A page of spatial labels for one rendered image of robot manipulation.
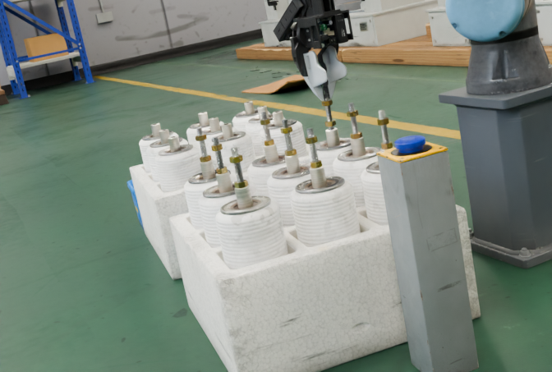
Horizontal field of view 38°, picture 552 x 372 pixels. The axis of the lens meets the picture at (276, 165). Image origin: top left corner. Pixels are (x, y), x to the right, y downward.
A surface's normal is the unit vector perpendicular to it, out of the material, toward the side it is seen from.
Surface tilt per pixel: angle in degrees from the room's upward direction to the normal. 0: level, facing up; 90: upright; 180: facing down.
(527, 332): 0
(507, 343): 0
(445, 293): 90
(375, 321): 90
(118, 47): 90
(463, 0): 97
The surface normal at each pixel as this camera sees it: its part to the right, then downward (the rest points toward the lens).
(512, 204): -0.34, 0.28
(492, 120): -0.89, 0.26
